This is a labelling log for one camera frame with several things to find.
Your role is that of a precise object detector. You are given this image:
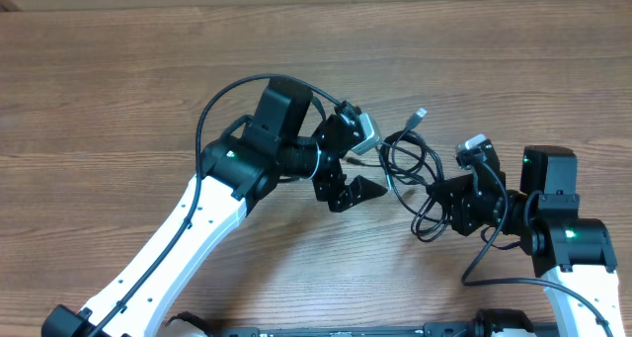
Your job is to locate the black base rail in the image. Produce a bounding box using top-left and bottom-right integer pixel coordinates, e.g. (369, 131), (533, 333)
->
(213, 320), (559, 337)

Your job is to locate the black USB cable bundle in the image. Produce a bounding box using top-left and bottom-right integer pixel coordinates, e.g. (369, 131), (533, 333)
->
(345, 107), (451, 243)

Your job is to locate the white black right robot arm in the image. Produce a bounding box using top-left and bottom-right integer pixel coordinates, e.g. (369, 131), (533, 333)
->
(427, 134), (625, 336)

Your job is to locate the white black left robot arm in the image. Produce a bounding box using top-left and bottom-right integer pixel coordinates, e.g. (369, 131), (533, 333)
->
(41, 74), (386, 337)

